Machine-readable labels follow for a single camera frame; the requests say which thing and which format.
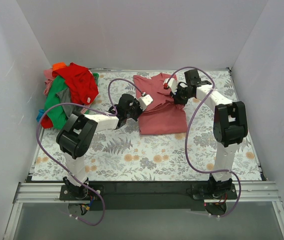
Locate orange cloth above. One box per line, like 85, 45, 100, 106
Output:
52, 62, 67, 71

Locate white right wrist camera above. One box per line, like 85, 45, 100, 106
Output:
163, 77, 178, 95

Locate red t shirt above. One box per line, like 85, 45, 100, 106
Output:
41, 62, 99, 130

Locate grey t shirt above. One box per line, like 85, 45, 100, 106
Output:
55, 87, 82, 118

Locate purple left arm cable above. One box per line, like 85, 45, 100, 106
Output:
36, 78, 145, 226

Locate light pink cloth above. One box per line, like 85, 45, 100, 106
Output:
43, 68, 55, 96

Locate green t shirt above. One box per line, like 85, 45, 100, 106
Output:
43, 72, 100, 131

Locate pink t shirt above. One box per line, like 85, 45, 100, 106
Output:
133, 73, 187, 135

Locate blue cloth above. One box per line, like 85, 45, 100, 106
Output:
36, 109, 46, 124

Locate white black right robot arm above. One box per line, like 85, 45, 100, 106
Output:
163, 67, 248, 200

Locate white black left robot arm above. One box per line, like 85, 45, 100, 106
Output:
56, 93, 152, 200

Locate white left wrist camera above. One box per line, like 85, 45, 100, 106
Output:
137, 92, 153, 111

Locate aluminium front frame rail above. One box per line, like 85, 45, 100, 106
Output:
4, 181, 284, 240

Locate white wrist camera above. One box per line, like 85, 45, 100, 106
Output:
137, 92, 153, 111
163, 77, 178, 95

